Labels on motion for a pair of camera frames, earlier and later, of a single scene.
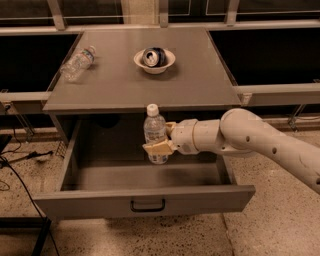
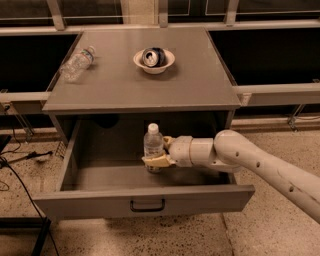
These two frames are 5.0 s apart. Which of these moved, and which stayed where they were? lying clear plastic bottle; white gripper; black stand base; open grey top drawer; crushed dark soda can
Moved: white gripper
Stayed: open grey top drawer; crushed dark soda can; black stand base; lying clear plastic bottle
